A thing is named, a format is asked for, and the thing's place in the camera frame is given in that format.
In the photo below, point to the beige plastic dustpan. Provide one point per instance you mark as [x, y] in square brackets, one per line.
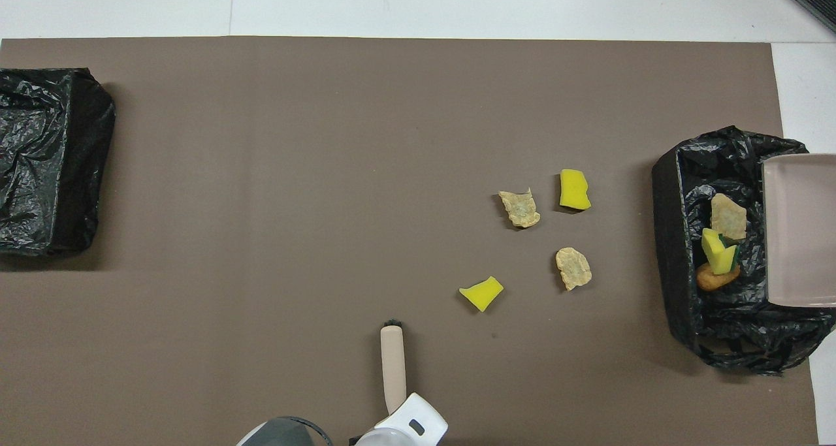
[800, 230]

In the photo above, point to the black bag lined bin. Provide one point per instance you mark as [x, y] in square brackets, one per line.
[39, 139]
[679, 237]

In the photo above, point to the beige piece with flap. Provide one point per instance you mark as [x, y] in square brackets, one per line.
[520, 209]

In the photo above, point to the brown paper table mat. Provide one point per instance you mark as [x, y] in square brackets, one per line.
[261, 237]

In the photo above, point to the orange striped bread piece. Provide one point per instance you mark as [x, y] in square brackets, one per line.
[728, 216]

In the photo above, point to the rectangular yellow sponge piece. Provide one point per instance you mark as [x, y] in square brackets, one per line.
[574, 190]

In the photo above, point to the beige rounded crumpled piece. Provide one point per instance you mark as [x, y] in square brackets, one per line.
[573, 270]

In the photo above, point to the notched yellow sponge piece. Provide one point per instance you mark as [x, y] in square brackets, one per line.
[717, 256]

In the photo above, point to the yellow sponge wedge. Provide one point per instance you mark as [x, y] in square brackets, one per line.
[482, 294]

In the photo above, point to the brown oval bread roll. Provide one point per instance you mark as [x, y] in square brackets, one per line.
[712, 279]

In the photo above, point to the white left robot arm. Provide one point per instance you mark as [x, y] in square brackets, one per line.
[428, 416]

